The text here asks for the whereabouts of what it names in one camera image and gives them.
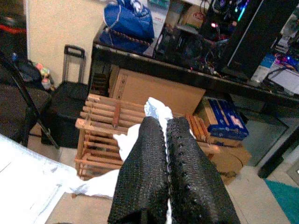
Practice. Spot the white printed carton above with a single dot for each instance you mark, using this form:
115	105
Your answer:
160	18

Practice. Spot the white and blue carton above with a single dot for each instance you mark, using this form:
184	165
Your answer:
266	67

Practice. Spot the black desk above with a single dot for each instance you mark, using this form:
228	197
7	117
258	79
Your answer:
163	65

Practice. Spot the blue fabric bag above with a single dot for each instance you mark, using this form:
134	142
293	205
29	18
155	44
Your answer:
128	23

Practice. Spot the flat blue printed box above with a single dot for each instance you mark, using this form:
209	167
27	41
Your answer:
226	121

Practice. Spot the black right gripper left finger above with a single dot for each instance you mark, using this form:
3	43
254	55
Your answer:
142	177

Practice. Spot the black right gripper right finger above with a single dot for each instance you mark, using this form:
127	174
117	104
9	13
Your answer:
194	182

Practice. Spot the teal floor mat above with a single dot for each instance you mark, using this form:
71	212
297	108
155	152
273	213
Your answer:
285	198

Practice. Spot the large brown cardboard box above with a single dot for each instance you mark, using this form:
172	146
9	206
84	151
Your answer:
151	88

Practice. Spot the black electronics clutter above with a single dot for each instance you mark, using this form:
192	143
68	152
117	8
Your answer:
180	46

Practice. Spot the dark bag with colourful items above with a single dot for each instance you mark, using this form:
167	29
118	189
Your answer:
30	72

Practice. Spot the white tissue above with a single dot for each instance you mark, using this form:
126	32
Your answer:
156	109

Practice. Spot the black folding chair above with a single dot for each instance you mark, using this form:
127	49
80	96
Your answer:
14	105

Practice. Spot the low brown cardboard box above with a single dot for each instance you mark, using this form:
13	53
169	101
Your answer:
224	156

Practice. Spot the black object with red band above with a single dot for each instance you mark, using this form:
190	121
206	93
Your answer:
11	29

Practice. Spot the wooden slatted rack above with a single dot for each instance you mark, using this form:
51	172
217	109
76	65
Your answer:
100	109

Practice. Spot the black computer tower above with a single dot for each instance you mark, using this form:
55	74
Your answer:
252	35

